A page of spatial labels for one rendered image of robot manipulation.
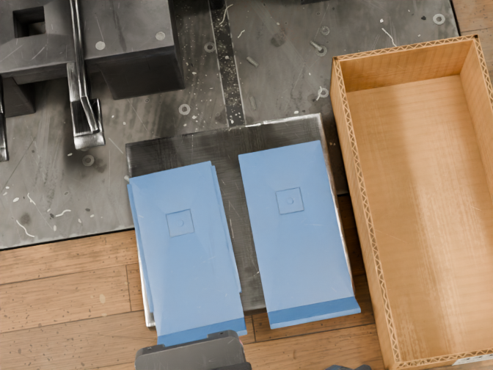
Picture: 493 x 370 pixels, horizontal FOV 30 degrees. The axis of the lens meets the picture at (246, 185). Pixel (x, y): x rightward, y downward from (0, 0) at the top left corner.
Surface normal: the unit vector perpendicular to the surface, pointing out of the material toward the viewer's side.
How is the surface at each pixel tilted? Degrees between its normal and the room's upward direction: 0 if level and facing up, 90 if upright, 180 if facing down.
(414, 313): 0
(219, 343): 29
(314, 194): 0
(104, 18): 0
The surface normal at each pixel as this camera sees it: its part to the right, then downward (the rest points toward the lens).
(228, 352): 0.07, 0.17
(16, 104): 0.15, 0.93
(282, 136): -0.05, -0.33
